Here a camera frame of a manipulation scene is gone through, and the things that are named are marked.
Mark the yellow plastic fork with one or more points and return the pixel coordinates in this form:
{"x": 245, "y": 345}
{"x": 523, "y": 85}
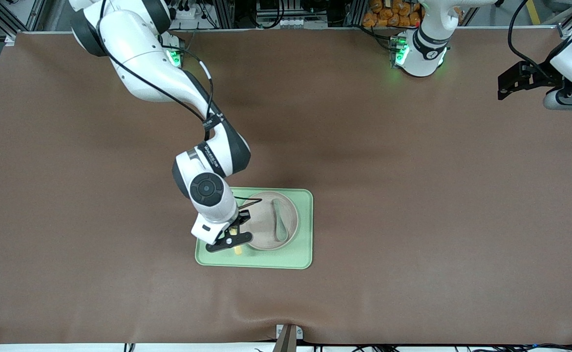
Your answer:
{"x": 238, "y": 251}

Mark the metal table clamp bracket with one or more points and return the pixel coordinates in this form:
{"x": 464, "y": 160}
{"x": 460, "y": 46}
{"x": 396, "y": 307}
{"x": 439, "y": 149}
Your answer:
{"x": 288, "y": 340}

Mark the round beige plate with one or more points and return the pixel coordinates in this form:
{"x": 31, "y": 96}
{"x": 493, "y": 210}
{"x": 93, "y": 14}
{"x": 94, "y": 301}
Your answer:
{"x": 264, "y": 220}

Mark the brown table mat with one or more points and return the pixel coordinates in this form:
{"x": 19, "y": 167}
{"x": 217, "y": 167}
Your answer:
{"x": 413, "y": 220}

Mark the green plastic spoon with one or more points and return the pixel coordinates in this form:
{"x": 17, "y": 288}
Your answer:
{"x": 281, "y": 234}

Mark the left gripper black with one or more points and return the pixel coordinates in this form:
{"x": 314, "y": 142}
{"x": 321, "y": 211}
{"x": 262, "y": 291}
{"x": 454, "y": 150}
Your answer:
{"x": 533, "y": 78}

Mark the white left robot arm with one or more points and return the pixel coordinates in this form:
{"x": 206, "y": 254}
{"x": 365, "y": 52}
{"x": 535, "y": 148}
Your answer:
{"x": 425, "y": 49}

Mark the light green rectangular tray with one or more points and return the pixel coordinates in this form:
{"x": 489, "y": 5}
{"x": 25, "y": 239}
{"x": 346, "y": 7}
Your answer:
{"x": 295, "y": 259}

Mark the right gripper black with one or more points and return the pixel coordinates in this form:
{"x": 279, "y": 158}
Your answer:
{"x": 243, "y": 216}

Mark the white power strip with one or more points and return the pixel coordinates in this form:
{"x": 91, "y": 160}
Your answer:
{"x": 195, "y": 17}

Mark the orange packaged goods pile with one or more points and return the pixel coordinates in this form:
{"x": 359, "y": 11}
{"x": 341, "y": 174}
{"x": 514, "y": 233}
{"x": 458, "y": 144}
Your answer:
{"x": 393, "y": 14}

